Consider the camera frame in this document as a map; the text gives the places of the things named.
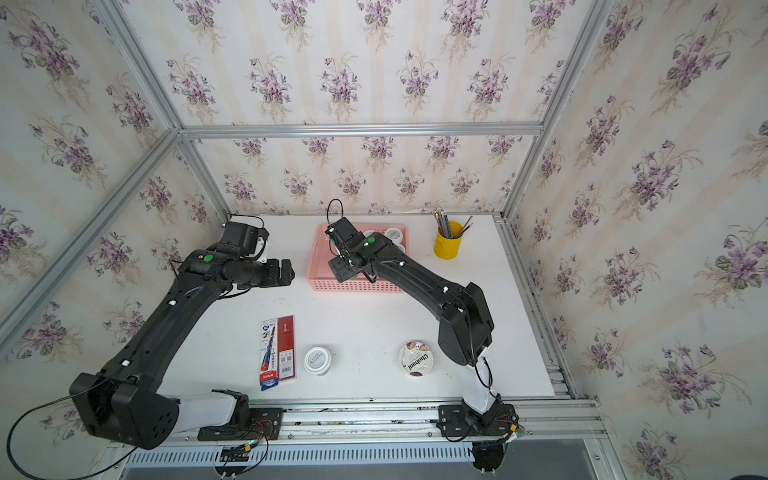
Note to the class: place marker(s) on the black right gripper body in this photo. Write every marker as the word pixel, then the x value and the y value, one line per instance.
pixel 339 267

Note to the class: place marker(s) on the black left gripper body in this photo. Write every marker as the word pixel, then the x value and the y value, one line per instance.
pixel 271 275

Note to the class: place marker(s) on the pink plastic basket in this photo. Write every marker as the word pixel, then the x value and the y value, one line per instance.
pixel 321 278

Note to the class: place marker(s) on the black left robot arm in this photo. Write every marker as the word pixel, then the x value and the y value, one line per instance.
pixel 121 402

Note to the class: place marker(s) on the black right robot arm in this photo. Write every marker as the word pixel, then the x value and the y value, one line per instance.
pixel 465 324

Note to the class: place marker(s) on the wide Chobani yogurt cup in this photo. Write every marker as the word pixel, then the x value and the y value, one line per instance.
pixel 416 358

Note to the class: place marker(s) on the red pencil box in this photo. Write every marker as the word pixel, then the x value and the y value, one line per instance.
pixel 286 348

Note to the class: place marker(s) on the yellow pencil cup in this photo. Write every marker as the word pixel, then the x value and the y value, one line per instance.
pixel 447 248

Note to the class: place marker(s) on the pencils in cup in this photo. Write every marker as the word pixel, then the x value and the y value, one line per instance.
pixel 445 228

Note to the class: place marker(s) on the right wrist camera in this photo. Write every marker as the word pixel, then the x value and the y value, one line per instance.
pixel 344 236

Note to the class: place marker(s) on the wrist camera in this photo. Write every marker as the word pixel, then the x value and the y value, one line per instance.
pixel 344 236
pixel 243 240

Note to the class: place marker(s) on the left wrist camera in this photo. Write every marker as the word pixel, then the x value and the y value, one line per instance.
pixel 243 240

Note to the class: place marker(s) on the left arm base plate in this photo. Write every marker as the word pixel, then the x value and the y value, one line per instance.
pixel 245 423

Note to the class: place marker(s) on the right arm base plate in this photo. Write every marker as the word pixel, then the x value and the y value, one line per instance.
pixel 459 421

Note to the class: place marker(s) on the aluminium mounting rail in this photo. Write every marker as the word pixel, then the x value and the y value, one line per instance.
pixel 411 421

